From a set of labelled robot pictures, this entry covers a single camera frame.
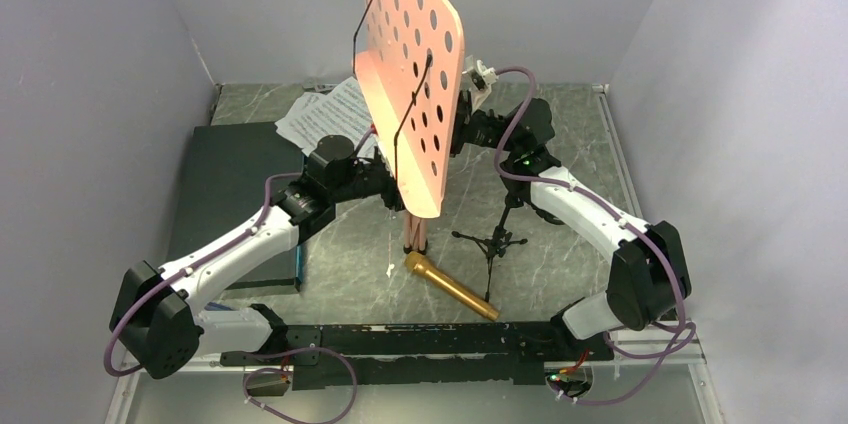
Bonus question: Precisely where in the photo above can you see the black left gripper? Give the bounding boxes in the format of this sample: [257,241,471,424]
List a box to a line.
[330,156,433,210]

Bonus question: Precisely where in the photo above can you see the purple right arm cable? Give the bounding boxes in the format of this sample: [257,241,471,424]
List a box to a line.
[493,65,698,408]

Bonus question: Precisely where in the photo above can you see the sheet music pages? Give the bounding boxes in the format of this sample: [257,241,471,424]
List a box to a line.
[275,77,376,157]

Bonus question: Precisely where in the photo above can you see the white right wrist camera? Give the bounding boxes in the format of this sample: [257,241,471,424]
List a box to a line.
[462,55,498,93]

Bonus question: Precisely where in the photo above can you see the red grey wrench tool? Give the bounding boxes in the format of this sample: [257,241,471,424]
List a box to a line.
[302,79,338,94]

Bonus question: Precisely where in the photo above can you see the black folder book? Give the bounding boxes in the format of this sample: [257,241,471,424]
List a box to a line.
[166,122,305,261]

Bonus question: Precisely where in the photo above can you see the pink perforated music stand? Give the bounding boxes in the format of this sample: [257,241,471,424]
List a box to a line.
[353,0,465,252]

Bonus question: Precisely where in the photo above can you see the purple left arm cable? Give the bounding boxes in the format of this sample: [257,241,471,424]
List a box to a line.
[104,126,359,424]

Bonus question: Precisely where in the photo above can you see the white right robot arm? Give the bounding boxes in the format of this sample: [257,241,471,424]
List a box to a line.
[451,91,692,359]

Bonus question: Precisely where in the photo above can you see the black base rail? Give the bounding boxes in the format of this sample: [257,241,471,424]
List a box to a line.
[221,321,613,390]

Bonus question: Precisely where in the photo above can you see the blue pen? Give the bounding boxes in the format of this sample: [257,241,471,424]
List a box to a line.
[204,302,231,311]

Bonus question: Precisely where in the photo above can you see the gold microphone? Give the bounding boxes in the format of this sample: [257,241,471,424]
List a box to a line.
[404,251,500,322]

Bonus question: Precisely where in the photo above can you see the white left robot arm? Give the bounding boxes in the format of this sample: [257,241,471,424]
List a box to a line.
[102,135,403,379]

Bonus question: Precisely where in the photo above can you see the aluminium table edge rail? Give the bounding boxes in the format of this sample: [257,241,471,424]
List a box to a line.
[592,84,643,217]

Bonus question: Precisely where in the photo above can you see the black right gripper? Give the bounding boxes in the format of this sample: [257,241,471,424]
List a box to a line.
[399,86,521,159]

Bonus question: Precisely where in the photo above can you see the black microphone tripod stand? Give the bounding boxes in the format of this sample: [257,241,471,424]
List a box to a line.
[451,193,528,303]

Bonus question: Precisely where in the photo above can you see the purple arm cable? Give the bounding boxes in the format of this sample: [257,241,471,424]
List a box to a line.
[104,126,359,424]
[493,65,698,408]

